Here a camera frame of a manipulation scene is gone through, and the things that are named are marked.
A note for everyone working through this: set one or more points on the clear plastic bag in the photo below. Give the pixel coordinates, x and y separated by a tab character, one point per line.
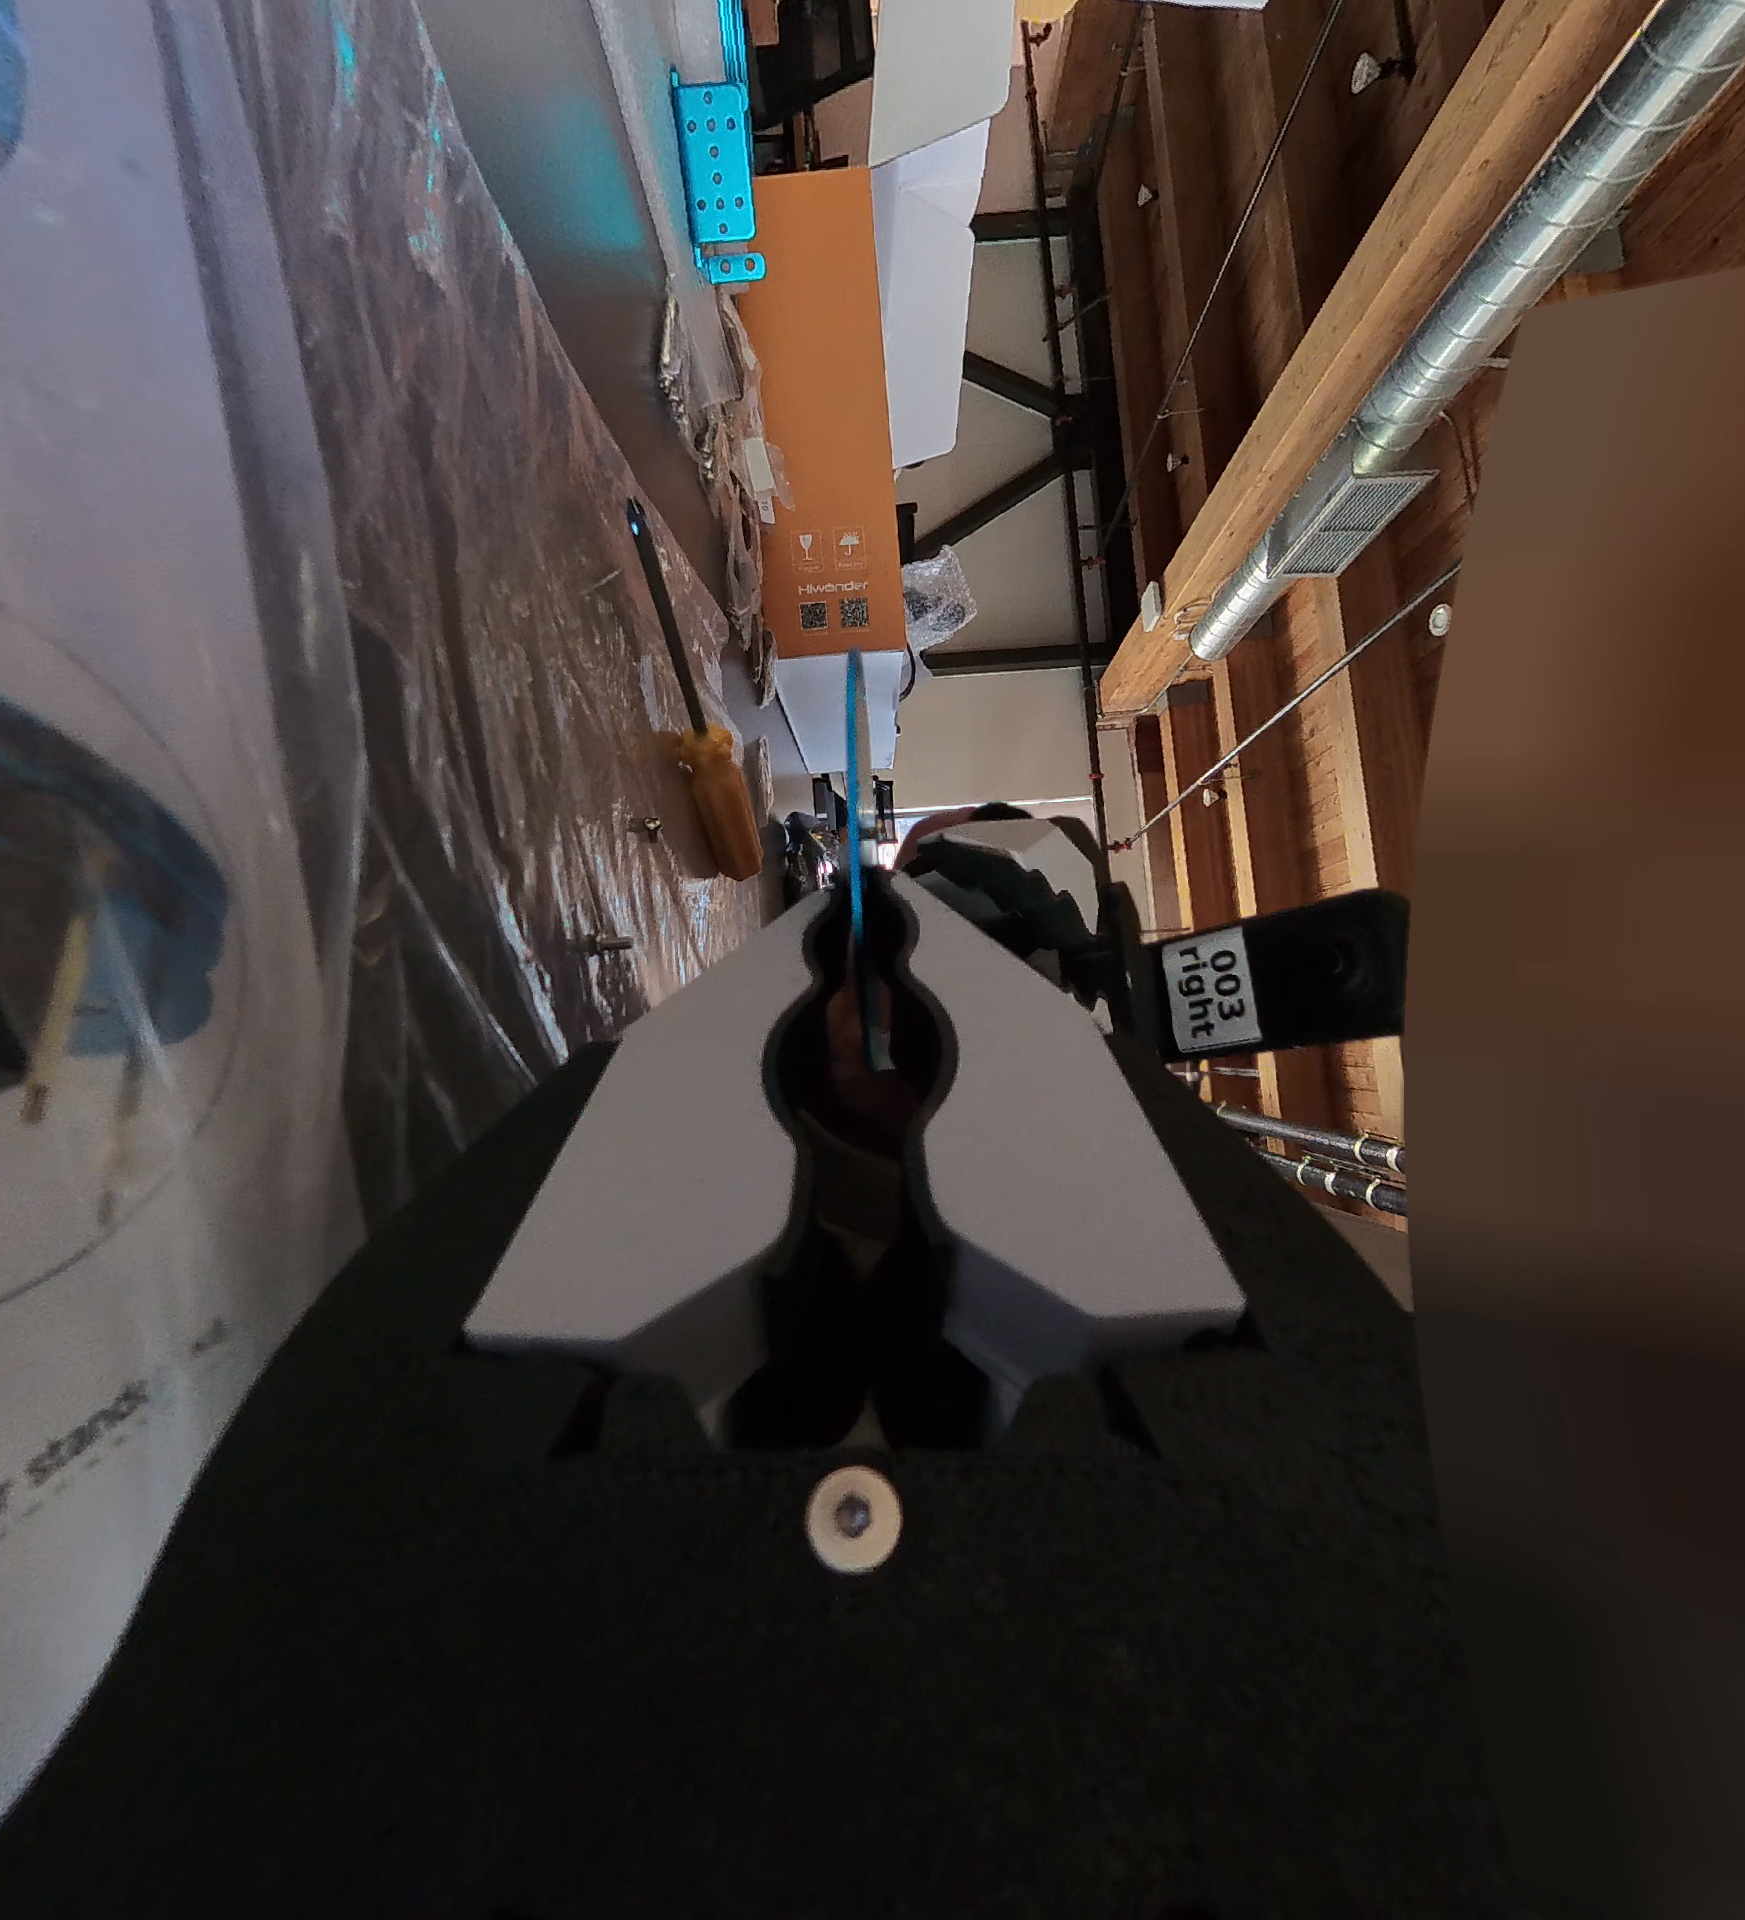
482	601

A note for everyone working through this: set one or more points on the silver ventilation duct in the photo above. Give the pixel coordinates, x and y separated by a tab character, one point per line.
1501	287

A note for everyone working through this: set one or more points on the wooden ceiling beam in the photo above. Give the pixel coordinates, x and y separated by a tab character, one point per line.
1308	406

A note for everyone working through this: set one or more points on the bubble wrap bag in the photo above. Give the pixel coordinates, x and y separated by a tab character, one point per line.
940	601

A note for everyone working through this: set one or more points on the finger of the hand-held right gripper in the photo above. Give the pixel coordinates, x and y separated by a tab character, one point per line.
1030	832

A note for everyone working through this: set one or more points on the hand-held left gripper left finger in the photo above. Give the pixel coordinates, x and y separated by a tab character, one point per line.
633	1186

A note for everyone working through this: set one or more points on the orange cardboard box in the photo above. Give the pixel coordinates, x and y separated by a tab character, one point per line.
827	376

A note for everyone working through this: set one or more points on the black steel truss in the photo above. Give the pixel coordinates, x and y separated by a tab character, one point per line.
1071	448

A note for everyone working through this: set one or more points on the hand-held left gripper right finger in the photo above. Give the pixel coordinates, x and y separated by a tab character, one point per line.
1084	1186

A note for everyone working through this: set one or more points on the blue perforated bracket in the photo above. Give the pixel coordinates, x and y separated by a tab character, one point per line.
715	182

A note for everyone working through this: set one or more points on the pile of small screw bags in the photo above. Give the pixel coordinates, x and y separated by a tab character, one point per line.
737	572

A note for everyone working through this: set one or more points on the blue round metal disc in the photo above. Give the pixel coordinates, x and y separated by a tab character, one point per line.
860	781

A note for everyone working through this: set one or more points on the metal ceiling pipes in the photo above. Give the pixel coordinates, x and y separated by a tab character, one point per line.
1308	1161

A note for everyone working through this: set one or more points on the assembly guide booklet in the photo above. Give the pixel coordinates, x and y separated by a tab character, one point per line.
91	601

